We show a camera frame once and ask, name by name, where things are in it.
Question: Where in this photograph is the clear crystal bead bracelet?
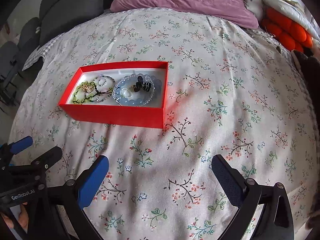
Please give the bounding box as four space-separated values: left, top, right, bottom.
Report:
112 74 156 106

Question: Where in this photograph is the white patterned cushion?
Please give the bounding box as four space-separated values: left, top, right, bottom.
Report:
244 0 319 41

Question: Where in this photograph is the floral bed sheet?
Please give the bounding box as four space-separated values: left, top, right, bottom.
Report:
9 9 318 239

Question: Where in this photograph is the black flower hair clip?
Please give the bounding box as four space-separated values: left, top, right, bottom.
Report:
133 75 152 92

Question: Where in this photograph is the dark brown blanket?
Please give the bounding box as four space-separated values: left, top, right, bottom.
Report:
291 49 320 120

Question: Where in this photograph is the multicolour seed bead bracelet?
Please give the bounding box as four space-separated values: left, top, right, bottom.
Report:
92 74 117 103

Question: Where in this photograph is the dark grey pillow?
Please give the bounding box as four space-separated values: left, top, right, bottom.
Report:
39 0 114 46

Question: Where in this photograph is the red jewelry box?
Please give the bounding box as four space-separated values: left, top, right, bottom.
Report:
58 61 169 128

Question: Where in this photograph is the grey chair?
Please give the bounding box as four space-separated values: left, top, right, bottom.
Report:
1 17 40 106

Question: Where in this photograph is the orange knot cushion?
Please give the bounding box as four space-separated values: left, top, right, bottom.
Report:
260 7 313 52

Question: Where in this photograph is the person's left hand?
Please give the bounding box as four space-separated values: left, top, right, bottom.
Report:
1 202 30 239

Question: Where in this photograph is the green bead bracelet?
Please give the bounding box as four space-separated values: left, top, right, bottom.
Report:
72 80 101 105

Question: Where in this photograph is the light blue bead bracelet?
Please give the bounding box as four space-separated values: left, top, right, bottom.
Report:
113 74 163 106

